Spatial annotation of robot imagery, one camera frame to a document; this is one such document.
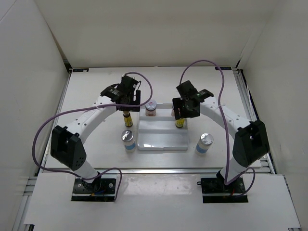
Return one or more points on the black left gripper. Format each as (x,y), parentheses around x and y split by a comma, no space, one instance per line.
(137,96)

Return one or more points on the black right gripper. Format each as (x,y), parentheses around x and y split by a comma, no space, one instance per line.
(177,103)

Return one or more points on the yellow label brown bottle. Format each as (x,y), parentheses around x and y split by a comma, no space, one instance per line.
(127,119)

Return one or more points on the white-lid red label jar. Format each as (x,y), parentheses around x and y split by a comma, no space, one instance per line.
(150,108)

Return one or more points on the silver-lid blue label jar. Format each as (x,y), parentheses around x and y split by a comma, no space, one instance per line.
(204,143)
(128,140)

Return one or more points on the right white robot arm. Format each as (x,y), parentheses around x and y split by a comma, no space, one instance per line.
(250,140)

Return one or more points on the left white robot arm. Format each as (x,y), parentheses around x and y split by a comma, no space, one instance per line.
(67,142)

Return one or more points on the clear tiered plastic tray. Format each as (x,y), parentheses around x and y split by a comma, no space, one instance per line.
(159,132)

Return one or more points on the white front board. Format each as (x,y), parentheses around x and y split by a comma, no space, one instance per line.
(160,203)

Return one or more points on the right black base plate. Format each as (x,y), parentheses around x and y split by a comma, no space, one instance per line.
(215,192)

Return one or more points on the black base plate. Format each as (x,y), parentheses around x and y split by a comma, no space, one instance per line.
(215,192)
(102,190)

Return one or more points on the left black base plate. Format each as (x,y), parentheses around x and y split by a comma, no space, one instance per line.
(102,190)

